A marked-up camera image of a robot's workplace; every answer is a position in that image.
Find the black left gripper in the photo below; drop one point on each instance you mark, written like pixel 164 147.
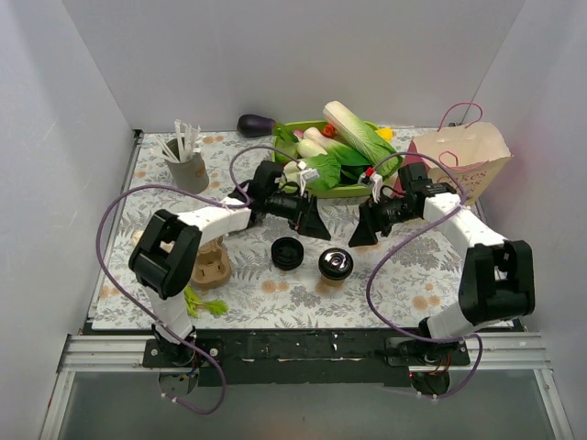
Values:
pixel 304 212

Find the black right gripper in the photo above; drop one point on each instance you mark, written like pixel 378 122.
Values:
pixel 370 220

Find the black plastic cup lid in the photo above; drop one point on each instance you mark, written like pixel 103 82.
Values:
pixel 336 261

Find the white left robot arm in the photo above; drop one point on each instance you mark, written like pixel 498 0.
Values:
pixel 163 259

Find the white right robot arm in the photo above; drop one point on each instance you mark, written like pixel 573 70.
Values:
pixel 497 278

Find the green plastic vegetable tray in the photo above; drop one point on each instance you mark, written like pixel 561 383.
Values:
pixel 285 139

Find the stack of black lids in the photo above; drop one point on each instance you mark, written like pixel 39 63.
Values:
pixel 287 253

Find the bok choy front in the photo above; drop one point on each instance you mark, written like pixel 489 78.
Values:
pixel 316 169

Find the bok choy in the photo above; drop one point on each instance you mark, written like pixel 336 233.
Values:
pixel 314 143
pixel 316 169

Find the floral table mat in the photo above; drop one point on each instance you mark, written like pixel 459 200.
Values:
pixel 405 277

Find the bok choy middle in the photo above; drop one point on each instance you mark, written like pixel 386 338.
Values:
pixel 314 143

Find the red pepper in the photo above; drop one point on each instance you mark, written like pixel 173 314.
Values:
pixel 329 131

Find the napa cabbage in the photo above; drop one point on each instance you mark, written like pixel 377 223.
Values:
pixel 354 132

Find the yellow vegetable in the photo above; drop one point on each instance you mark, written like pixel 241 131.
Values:
pixel 385 133

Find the brown cardboard cup carrier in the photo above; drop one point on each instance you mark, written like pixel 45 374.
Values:
pixel 212 267

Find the purple eggplant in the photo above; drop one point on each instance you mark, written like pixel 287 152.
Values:
pixel 255 126

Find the grey straw holder cup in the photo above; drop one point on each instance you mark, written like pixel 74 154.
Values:
pixel 190 176

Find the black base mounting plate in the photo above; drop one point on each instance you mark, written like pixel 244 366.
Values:
pixel 323 356

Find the green celery stalks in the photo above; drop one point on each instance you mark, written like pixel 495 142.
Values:
pixel 194 304

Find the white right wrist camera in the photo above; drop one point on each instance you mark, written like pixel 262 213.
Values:
pixel 373 180

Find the aluminium frame rail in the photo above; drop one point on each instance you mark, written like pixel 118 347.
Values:
pixel 124 353

